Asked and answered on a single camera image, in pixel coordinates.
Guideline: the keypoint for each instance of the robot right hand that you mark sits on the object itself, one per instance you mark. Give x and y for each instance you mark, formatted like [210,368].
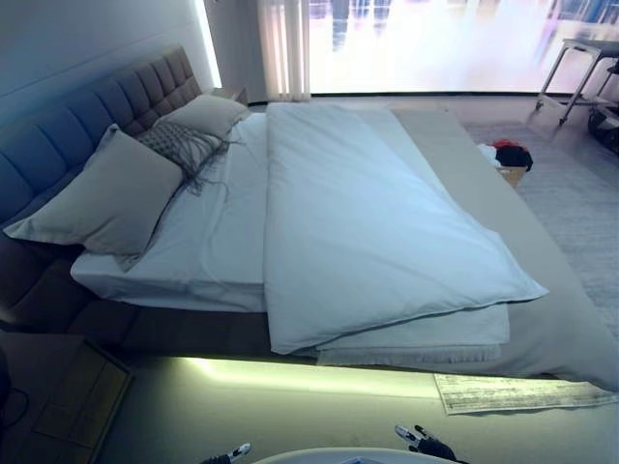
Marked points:
[433,444]

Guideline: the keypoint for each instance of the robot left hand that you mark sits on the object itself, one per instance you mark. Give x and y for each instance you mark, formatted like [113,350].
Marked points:
[234,453]

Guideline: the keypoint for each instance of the white duvet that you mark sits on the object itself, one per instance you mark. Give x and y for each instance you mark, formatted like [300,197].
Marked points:
[362,217]

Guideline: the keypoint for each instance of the white paper sheet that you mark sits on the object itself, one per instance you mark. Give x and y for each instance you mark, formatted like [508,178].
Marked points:
[508,394]

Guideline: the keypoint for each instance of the robot silver torso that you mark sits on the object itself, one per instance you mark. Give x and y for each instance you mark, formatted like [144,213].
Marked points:
[338,456]

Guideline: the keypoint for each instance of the grey fringed blanket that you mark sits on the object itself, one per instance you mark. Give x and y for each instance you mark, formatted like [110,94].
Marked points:
[435,333]

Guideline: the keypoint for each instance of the brown wooden nightstand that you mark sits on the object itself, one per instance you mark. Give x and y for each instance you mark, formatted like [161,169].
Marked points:
[82,391]

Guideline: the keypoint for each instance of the mattress with white sheet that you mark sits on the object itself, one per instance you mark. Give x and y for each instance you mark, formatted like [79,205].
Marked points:
[217,217]

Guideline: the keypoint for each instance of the beige bedspread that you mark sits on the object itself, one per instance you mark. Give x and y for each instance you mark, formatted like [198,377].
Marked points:
[483,193]

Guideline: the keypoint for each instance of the large light grey carpet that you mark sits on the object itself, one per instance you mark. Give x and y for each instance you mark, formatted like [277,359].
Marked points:
[570,203]

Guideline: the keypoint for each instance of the cardboard box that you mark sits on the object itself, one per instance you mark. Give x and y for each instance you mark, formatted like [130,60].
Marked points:
[512,177]

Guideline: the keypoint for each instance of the large beige pillow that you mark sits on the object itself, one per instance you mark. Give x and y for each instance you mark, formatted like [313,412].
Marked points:
[106,198]

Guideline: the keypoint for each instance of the white cloth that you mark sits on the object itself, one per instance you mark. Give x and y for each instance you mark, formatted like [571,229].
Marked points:
[487,153]

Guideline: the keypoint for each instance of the black cloth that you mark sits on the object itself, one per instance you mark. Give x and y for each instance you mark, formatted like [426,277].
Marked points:
[515,157]

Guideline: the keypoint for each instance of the red cloth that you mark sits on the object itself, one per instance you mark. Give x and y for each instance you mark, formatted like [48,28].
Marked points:
[504,144]

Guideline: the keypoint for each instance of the grey fringed woven cushion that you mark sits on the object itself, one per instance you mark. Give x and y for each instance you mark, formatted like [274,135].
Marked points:
[169,140]

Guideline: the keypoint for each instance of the small beige pillow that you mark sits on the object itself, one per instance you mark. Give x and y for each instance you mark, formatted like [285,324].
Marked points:
[208,113]

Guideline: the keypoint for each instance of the black wheeled machine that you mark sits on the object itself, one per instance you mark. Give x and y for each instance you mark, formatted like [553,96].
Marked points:
[607,121]

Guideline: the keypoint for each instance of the sheer beige curtain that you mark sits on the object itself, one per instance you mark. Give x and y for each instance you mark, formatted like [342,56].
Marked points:
[283,48]

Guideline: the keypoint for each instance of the metal frame table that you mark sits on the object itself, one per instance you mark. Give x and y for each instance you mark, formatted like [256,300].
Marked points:
[580,48]

